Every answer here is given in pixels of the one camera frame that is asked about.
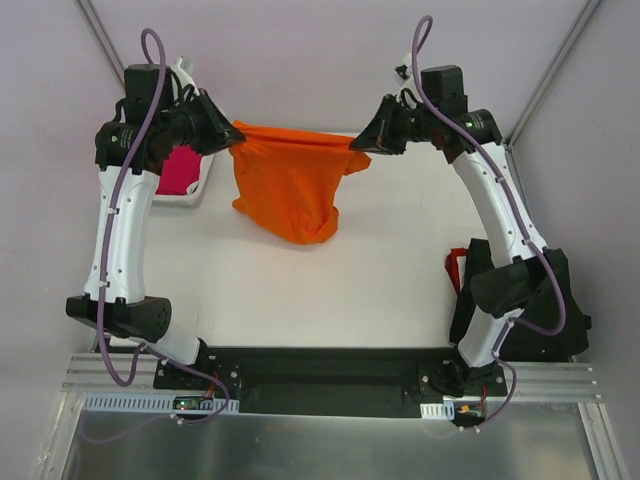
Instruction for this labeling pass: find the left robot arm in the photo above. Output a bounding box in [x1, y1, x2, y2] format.
[66, 57, 245, 389]

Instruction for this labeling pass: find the right aluminium frame post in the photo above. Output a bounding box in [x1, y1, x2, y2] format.
[505, 0, 606, 151]

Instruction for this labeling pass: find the pink t shirt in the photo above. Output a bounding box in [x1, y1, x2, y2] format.
[156, 146, 202, 196]

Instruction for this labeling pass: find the orange t shirt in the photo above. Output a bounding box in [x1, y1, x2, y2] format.
[230, 121, 371, 245]

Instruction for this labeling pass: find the black t shirt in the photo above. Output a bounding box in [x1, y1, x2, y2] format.
[449, 238, 592, 362]

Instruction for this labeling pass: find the left white cable duct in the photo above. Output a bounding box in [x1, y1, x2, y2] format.
[83, 393, 240, 415]

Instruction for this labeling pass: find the white cable duct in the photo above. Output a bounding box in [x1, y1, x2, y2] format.
[83, 393, 240, 415]
[420, 401, 455, 421]

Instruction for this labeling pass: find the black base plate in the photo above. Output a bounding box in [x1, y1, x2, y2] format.
[152, 347, 509, 416]

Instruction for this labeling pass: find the white plastic basket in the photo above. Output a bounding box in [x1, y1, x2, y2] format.
[152, 146, 215, 208]

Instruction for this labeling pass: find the left aluminium frame post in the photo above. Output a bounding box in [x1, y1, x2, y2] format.
[74, 0, 125, 85]

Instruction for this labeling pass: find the red t shirt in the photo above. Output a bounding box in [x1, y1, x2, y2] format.
[445, 247, 468, 296]

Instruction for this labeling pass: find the right white cable duct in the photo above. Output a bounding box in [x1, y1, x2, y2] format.
[420, 401, 455, 421]

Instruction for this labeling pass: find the aluminium frame post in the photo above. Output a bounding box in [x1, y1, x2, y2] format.
[74, 0, 125, 85]
[505, 0, 606, 151]

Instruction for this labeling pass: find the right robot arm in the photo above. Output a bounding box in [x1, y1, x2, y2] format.
[350, 64, 555, 397]

